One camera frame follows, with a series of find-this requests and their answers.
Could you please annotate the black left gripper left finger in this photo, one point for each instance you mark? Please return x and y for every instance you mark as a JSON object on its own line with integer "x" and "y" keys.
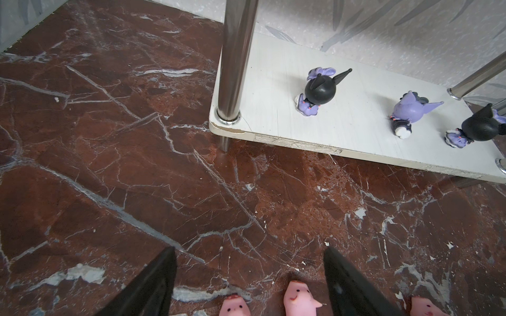
{"x": 150, "y": 292}

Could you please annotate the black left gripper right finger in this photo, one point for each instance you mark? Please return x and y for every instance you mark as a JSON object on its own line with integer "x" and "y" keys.
{"x": 350, "y": 293}

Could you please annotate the white two-tier shelf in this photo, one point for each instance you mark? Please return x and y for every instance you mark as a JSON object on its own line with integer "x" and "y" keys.
{"x": 259, "y": 78}

